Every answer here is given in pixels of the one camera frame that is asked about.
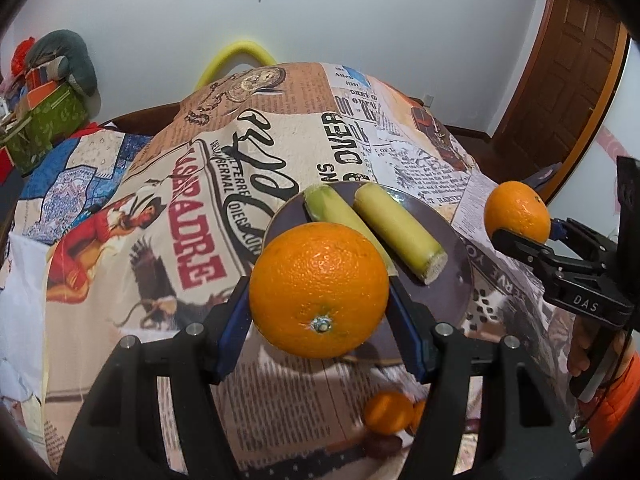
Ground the yellow corn piece right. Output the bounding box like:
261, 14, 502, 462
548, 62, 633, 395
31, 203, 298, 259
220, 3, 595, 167
354, 182, 448, 285

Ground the medium orange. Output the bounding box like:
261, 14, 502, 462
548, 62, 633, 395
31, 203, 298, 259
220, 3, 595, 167
483, 180, 552, 243

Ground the yellow corn piece left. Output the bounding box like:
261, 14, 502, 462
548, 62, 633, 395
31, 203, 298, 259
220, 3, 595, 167
305, 185, 396, 277

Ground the blue patterned quilt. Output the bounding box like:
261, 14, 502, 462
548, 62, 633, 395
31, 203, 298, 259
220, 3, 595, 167
15, 127, 156, 246

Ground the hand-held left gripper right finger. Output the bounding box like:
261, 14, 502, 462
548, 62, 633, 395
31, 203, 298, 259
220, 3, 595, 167
387, 275, 582, 480

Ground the red plastic bag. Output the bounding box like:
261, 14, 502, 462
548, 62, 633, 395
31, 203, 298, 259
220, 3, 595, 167
11, 37, 36, 76

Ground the grey plush pillow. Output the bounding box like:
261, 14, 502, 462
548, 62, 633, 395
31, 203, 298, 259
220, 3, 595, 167
25, 30, 98, 97

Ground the newspaper print tablecloth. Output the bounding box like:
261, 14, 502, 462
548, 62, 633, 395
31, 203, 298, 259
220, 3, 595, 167
45, 61, 576, 480

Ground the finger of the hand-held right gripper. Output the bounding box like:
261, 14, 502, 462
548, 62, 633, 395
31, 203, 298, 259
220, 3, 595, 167
550, 216, 622, 273
491, 227, 568, 293

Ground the brown wooden door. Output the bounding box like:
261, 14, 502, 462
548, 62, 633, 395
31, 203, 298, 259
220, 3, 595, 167
492, 0, 631, 201

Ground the dark wooden bed frame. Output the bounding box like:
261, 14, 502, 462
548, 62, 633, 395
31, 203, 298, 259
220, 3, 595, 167
100, 102, 186, 133

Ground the white cloth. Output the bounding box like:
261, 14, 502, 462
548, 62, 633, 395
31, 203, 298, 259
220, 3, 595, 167
0, 237, 51, 411

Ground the dark brown plate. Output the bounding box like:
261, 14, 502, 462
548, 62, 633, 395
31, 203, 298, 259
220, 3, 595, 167
261, 182, 474, 365

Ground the orange box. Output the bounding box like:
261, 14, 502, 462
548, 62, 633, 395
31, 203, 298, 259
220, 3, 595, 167
25, 67, 68, 108

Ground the red box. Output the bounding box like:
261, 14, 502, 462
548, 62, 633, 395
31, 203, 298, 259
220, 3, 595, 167
0, 147, 21, 183

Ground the yellow foam tube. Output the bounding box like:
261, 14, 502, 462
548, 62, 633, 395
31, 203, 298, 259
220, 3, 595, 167
197, 40, 276, 92

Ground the yellow corn piece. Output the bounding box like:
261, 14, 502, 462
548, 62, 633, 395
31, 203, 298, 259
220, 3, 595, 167
305, 185, 396, 277
354, 182, 448, 285

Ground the white wardrobe door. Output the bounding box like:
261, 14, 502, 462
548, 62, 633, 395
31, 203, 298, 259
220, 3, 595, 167
545, 35, 640, 241

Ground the green patterned box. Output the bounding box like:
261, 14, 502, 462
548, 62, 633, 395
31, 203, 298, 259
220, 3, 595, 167
0, 82, 88, 173

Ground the person's right hand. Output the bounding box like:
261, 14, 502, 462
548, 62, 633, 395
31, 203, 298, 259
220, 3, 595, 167
567, 317, 596, 376

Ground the large orange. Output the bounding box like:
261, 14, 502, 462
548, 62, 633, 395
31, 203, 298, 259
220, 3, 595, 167
248, 223, 390, 359

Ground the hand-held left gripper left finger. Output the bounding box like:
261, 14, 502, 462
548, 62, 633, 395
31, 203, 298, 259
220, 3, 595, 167
59, 275, 252, 480

